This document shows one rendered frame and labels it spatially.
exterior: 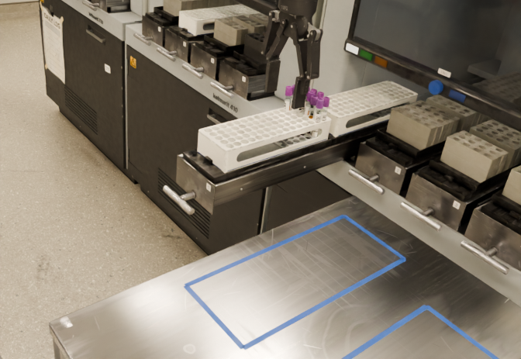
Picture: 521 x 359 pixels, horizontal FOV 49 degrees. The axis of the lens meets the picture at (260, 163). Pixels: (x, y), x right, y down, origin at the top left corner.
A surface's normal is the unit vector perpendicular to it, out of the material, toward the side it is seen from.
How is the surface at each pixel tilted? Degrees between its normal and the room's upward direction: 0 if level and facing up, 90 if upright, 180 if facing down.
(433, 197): 90
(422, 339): 0
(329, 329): 0
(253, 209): 90
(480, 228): 90
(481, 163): 90
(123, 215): 0
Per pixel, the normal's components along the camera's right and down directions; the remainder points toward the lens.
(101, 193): 0.11, -0.85
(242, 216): -0.77, 0.25
